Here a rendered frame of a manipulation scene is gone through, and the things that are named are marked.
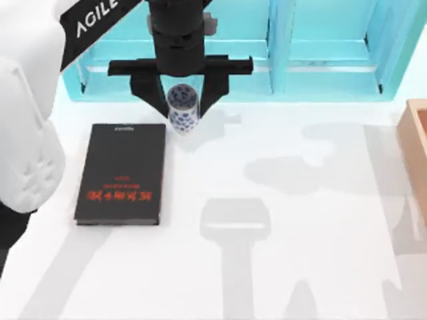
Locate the blue and white patterned cup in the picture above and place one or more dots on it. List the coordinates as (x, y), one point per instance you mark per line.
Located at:
(183, 116)

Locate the grey rounded box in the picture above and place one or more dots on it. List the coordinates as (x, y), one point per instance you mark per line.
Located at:
(211, 23)

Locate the black book with red lettering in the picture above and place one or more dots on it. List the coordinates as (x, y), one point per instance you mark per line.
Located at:
(121, 173)

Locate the light blue rack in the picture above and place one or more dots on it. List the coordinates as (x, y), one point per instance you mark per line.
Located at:
(317, 46)

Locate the salmon-coloured shallow box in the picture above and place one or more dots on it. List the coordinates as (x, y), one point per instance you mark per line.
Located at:
(413, 160)

